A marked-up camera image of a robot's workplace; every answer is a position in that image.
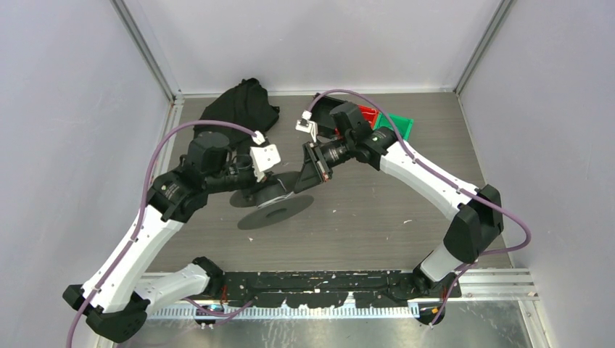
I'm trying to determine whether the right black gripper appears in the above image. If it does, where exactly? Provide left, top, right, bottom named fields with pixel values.
left=294, top=135, right=354, bottom=194

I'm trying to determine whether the grey plastic cable spool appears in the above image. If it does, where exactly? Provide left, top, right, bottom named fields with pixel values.
left=229, top=171, right=314, bottom=230

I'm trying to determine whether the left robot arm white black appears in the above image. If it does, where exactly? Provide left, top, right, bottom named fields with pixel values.
left=62, top=162, right=273, bottom=343

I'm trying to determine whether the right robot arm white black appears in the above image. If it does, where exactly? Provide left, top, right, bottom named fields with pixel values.
left=294, top=127, right=503, bottom=298

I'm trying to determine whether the black plastic bin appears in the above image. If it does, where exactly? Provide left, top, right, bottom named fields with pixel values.
left=310, top=96, right=346, bottom=138

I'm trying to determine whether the red plastic bin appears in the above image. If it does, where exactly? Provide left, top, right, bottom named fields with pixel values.
left=359, top=105, right=379, bottom=129

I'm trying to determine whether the black cloth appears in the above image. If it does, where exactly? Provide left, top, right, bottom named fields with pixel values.
left=194, top=78, right=280, bottom=154

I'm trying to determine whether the green plastic bin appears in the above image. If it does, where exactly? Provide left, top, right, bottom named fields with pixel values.
left=373, top=113, right=414, bottom=141

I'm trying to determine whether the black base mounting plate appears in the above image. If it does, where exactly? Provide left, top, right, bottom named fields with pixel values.
left=190, top=270, right=461, bottom=309

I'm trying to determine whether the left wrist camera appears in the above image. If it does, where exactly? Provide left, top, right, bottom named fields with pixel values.
left=181, top=132, right=281, bottom=182

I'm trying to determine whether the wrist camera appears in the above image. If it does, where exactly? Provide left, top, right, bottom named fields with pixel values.
left=181, top=132, right=281, bottom=182
left=294, top=102, right=372, bottom=144

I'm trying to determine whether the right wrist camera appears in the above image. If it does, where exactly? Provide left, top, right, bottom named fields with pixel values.
left=294, top=102, right=372, bottom=144

